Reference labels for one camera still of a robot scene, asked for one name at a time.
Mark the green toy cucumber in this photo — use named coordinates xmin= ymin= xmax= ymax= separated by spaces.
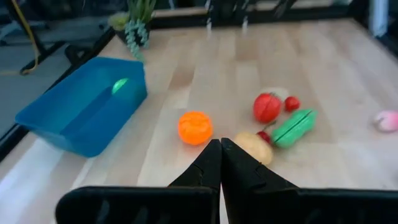
xmin=270 ymin=108 xmax=318 ymax=149

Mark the orange toy orange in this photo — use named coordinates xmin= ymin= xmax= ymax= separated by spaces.
xmin=177 ymin=111 xmax=214 ymax=146

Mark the potted artificial green plant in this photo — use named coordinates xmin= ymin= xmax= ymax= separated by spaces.
xmin=107 ymin=0 xmax=158 ymax=62

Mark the green toy lime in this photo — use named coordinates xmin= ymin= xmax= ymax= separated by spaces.
xmin=111 ymin=77 xmax=130 ymax=95

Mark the red toy cherry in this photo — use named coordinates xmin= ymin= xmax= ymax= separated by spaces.
xmin=256 ymin=121 xmax=277 ymax=146
xmin=284 ymin=95 xmax=301 ymax=113

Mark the yellow hanging cable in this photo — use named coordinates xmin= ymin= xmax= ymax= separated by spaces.
xmin=0 ymin=0 xmax=41 ymax=77

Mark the black stand base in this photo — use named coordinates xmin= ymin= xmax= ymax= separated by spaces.
xmin=2 ymin=0 xmax=68 ymax=75

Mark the pink toy peach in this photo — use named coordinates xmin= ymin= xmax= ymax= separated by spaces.
xmin=373 ymin=110 xmax=398 ymax=134

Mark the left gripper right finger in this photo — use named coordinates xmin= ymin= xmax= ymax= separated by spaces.
xmin=220 ymin=138 xmax=398 ymax=224

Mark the tan toy potato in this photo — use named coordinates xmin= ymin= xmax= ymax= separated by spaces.
xmin=233 ymin=131 xmax=274 ymax=166

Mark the red toy tomato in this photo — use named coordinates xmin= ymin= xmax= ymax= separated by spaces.
xmin=252 ymin=92 xmax=283 ymax=124

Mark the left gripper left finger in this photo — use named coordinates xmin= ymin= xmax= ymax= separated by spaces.
xmin=55 ymin=138 xmax=223 ymax=224

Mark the blue plastic tupperware container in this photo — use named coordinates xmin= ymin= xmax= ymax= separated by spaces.
xmin=14 ymin=55 xmax=149 ymax=158

